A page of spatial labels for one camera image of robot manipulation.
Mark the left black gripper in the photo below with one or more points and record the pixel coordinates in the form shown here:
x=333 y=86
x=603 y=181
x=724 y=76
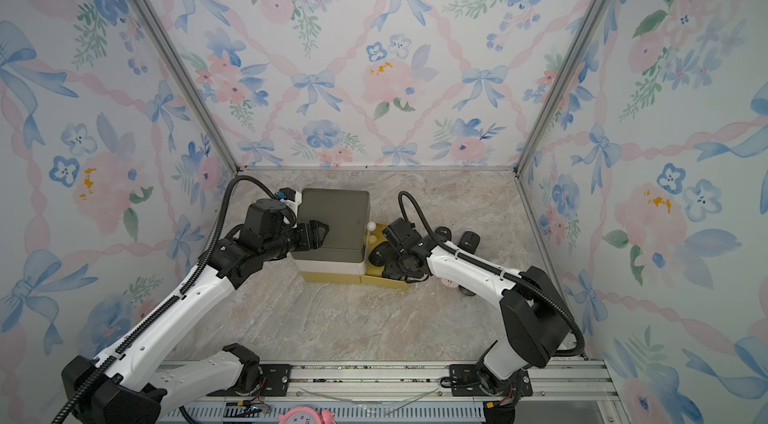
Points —
x=318 y=238

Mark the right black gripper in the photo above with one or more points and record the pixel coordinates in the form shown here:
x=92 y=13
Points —
x=391 y=267

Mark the yellow bottom drawer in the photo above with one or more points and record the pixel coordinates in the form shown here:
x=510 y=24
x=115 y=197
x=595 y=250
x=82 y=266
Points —
x=376 y=275

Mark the three-drawer storage cabinet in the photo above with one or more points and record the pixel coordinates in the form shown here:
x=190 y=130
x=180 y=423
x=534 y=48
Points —
x=342 y=257

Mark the pink computer mouse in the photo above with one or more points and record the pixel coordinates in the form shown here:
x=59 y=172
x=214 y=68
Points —
x=449 y=284

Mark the black Lecoo mouse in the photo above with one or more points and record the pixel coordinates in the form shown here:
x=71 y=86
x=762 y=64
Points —
x=469 y=242

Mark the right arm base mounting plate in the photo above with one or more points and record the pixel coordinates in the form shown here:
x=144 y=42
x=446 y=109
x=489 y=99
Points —
x=469 y=380

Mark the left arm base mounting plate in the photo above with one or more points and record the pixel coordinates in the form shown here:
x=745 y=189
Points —
x=271 y=380

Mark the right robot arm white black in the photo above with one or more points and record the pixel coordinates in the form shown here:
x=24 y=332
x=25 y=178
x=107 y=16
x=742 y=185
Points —
x=537 y=324

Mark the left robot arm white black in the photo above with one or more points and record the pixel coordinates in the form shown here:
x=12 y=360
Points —
x=93 y=386

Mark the pink alarm clock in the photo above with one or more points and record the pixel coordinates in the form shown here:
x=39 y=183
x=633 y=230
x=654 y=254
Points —
x=307 y=415

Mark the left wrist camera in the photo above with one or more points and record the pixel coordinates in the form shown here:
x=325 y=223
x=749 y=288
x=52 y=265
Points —
x=290 y=195

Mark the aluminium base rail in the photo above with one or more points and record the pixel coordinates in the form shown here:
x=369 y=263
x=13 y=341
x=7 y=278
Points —
x=362 y=382

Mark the left aluminium corner post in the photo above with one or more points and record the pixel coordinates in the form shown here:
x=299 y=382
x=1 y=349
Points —
x=174 y=64

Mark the aluminium corner post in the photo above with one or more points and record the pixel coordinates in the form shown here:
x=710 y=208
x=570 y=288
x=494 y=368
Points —
x=582 y=39
x=174 y=64

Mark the right aluminium corner post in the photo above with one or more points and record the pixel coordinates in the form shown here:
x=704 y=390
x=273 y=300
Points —
x=582 y=39

